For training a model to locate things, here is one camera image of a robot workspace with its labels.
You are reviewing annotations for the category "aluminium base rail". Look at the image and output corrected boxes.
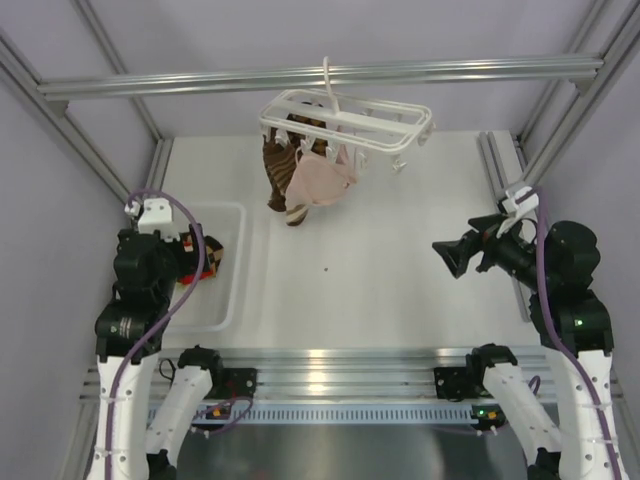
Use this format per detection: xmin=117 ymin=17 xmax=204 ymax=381
xmin=79 ymin=348 xmax=626 ymax=401

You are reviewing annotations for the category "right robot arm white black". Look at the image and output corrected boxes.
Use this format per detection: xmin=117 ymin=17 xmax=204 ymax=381
xmin=432 ymin=214 xmax=628 ymax=479

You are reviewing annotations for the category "white plastic basket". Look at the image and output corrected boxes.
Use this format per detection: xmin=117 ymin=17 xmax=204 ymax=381
xmin=167 ymin=201 xmax=247 ymax=335

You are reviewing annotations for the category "red beige animal sock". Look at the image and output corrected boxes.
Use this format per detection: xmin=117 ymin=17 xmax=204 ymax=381
xmin=177 ymin=235 xmax=208 ymax=286

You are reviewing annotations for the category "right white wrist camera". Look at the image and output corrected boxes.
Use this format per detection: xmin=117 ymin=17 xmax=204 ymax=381
xmin=497 ymin=185 xmax=539 ymax=238

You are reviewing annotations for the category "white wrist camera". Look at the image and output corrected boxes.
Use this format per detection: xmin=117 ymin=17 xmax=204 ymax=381
xmin=124 ymin=198 xmax=179 ymax=242
xmin=497 ymin=185 xmax=539 ymax=238

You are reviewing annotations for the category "aluminium top crossbar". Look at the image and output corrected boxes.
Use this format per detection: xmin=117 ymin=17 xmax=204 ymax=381
xmin=37 ymin=53 xmax=604 ymax=101

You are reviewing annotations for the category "brown striped sock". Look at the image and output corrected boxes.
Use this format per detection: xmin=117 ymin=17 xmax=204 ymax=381
xmin=262 ymin=128 xmax=308 ymax=226

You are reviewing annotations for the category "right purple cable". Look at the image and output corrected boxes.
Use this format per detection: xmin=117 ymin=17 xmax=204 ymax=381
xmin=519 ymin=187 xmax=626 ymax=480

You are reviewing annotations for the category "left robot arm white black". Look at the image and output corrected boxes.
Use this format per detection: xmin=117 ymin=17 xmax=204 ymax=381
xmin=88 ymin=229 xmax=226 ymax=479

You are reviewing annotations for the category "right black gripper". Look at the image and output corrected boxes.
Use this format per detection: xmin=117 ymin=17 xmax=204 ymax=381
xmin=433 ymin=209 xmax=553 ymax=289

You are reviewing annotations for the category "brown argyle sock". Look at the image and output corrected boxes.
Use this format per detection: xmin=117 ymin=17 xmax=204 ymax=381
xmin=200 ymin=236 xmax=224 ymax=279

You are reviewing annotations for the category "pink beige sock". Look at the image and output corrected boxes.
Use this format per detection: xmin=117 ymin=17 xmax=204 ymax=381
xmin=285 ymin=146 xmax=358 ymax=227

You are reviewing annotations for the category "perforated grey cable duct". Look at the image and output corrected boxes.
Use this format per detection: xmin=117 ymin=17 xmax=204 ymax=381
xmin=193 ymin=402 xmax=498 ymax=426

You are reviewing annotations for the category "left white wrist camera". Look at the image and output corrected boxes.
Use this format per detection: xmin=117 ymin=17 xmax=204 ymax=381
xmin=124 ymin=198 xmax=179 ymax=242

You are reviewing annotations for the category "white plastic clip hanger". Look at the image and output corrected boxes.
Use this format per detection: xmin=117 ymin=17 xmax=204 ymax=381
xmin=259 ymin=57 xmax=435 ymax=174

